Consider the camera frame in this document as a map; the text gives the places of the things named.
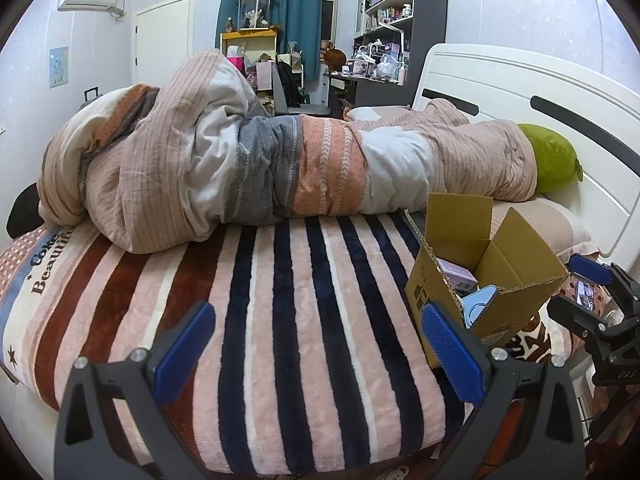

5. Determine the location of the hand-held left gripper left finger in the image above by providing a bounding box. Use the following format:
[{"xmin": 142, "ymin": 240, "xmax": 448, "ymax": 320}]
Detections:
[{"xmin": 54, "ymin": 301, "xmax": 217, "ymax": 480}]

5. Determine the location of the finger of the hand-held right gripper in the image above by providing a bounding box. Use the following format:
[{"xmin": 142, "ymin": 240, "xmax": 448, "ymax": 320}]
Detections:
[
  {"xmin": 569, "ymin": 254, "xmax": 632, "ymax": 291},
  {"xmin": 546, "ymin": 296, "xmax": 613, "ymax": 341}
]

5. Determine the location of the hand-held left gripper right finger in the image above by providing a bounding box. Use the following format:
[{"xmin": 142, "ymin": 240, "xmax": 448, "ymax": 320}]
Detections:
[{"xmin": 420, "ymin": 301, "xmax": 587, "ymax": 480}]

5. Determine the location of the light blue round case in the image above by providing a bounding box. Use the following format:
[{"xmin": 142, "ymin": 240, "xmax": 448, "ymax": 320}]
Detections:
[{"xmin": 457, "ymin": 284, "xmax": 498, "ymax": 330}]

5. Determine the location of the brown cardboard box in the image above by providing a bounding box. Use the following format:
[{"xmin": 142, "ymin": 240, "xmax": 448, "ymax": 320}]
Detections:
[{"xmin": 404, "ymin": 192, "xmax": 571, "ymax": 368}]

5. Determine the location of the small purple box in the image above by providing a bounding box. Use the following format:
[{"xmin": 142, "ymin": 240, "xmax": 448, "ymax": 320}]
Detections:
[{"xmin": 434, "ymin": 259, "xmax": 478, "ymax": 293}]

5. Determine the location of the beige pillow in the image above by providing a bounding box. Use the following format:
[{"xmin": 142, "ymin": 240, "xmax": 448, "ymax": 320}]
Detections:
[{"xmin": 492, "ymin": 197, "xmax": 598, "ymax": 261}]

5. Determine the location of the striped fleece blanket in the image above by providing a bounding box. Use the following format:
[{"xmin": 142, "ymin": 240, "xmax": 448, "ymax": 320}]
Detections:
[{"xmin": 0, "ymin": 207, "xmax": 613, "ymax": 476}]

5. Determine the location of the green plush toy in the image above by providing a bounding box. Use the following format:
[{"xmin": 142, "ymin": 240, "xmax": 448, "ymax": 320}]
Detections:
[{"xmin": 516, "ymin": 122, "xmax": 585, "ymax": 193}]

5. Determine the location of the striped patchwork quilt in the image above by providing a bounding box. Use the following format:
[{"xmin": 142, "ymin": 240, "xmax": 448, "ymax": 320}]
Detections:
[{"xmin": 37, "ymin": 50, "xmax": 538, "ymax": 255}]

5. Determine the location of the white bed headboard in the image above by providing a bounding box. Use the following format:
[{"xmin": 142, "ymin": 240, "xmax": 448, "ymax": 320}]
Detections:
[{"xmin": 411, "ymin": 42, "xmax": 640, "ymax": 273}]

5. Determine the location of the black round object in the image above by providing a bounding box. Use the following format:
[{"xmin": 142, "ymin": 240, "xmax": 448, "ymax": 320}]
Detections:
[{"xmin": 6, "ymin": 182, "xmax": 42, "ymax": 238}]

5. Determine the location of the grey chair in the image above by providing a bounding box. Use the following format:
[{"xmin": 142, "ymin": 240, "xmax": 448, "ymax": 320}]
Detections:
[{"xmin": 272, "ymin": 65, "xmax": 332, "ymax": 117}]

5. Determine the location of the dark desk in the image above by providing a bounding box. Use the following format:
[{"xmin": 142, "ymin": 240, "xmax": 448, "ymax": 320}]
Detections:
[{"xmin": 325, "ymin": 72, "xmax": 416, "ymax": 107}]

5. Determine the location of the dark bookshelf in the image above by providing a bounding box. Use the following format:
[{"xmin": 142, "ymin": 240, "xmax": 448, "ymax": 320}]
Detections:
[{"xmin": 355, "ymin": 0, "xmax": 448, "ymax": 106}]

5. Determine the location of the white door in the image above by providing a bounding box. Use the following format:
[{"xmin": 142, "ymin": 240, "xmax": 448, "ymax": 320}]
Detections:
[{"xmin": 135, "ymin": 0, "xmax": 193, "ymax": 96}]

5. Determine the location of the brown plush toy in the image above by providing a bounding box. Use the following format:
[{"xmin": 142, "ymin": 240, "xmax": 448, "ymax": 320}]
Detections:
[{"xmin": 322, "ymin": 47, "xmax": 349, "ymax": 74}]

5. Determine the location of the yellow shelf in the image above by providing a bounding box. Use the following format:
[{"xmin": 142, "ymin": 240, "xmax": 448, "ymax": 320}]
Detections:
[{"xmin": 220, "ymin": 30, "xmax": 278, "ymax": 91}]

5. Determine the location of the glass display case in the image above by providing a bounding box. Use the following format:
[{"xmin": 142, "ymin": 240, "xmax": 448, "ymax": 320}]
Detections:
[{"xmin": 235, "ymin": 0, "xmax": 275, "ymax": 31}]

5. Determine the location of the wall poster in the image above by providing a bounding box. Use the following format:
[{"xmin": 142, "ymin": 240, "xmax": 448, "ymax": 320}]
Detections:
[{"xmin": 49, "ymin": 46, "xmax": 69, "ymax": 89}]

